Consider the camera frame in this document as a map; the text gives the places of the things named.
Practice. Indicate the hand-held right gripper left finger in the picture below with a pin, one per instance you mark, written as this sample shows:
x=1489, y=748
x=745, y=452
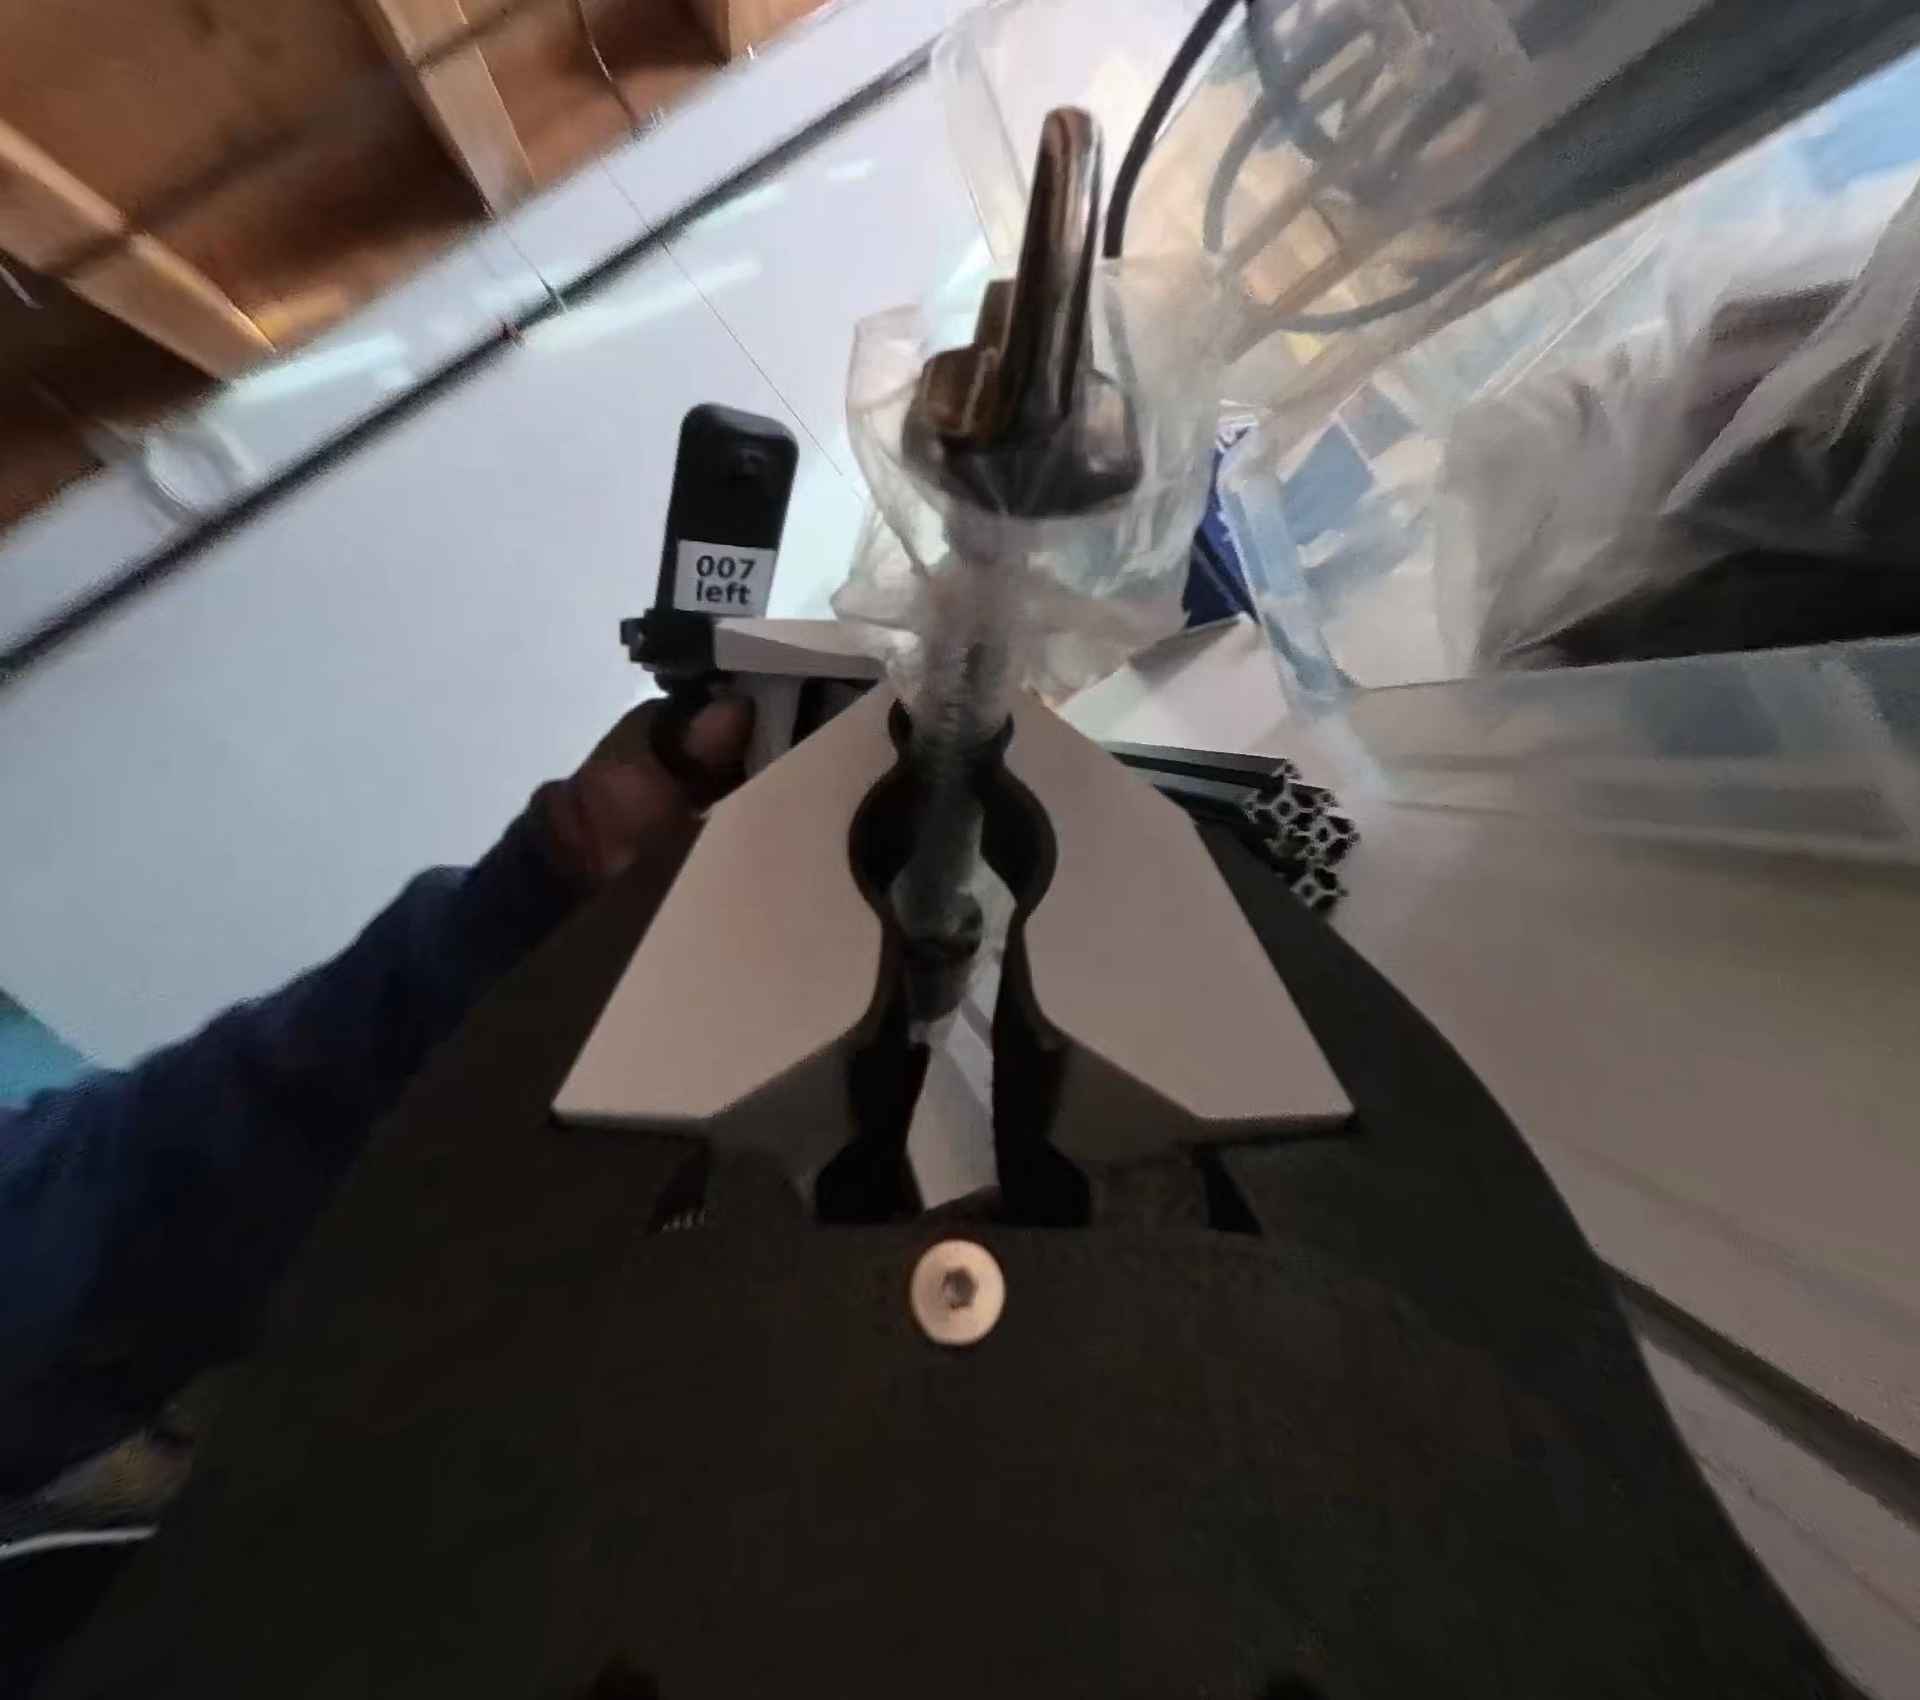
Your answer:
x=718, y=979

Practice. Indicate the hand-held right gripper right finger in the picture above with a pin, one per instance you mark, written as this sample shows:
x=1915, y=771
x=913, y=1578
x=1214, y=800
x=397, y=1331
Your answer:
x=1185, y=979

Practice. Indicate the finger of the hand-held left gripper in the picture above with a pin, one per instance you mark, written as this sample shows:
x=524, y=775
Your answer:
x=780, y=652

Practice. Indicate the black C-clamp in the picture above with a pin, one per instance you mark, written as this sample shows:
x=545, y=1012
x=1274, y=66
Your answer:
x=1036, y=410

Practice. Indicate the clear plastic clamp wrapper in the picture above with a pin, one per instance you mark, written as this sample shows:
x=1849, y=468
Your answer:
x=1155, y=484

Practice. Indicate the grey desk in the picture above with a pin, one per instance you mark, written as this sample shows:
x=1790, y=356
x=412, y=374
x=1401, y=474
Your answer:
x=1500, y=979

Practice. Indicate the stack of black extrusion profiles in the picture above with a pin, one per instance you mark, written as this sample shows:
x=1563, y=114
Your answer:
x=1291, y=831

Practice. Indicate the clear plastic storage bin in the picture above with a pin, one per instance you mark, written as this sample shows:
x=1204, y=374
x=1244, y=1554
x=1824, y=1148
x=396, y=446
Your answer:
x=1500, y=6

